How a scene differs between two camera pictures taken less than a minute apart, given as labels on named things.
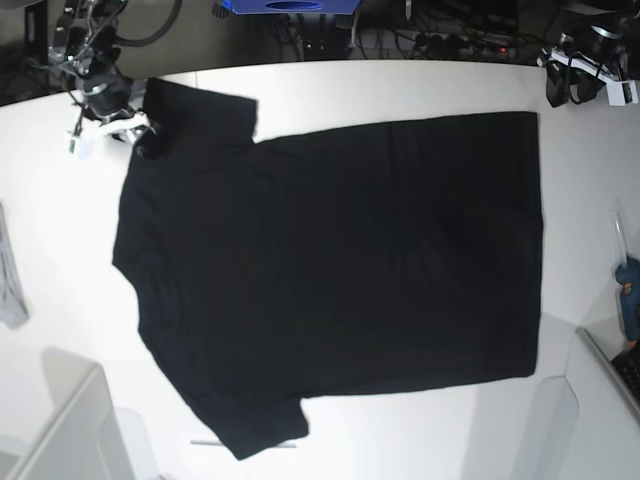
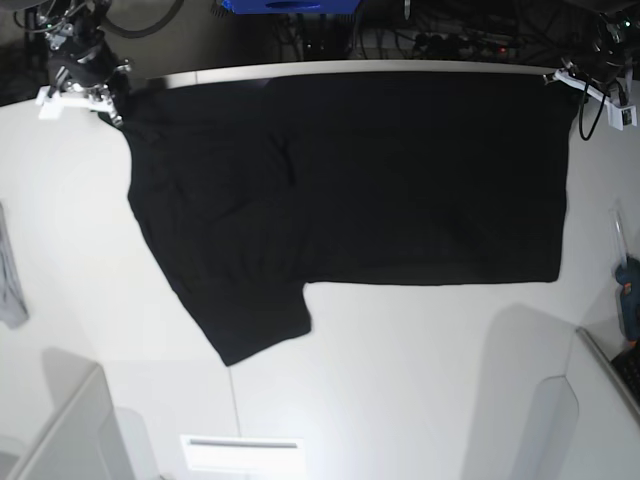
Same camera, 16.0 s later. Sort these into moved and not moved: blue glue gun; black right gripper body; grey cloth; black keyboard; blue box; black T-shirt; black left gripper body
Moved: black T-shirt; black left gripper body; black right gripper body
Not moved: blue glue gun; black keyboard; blue box; grey cloth
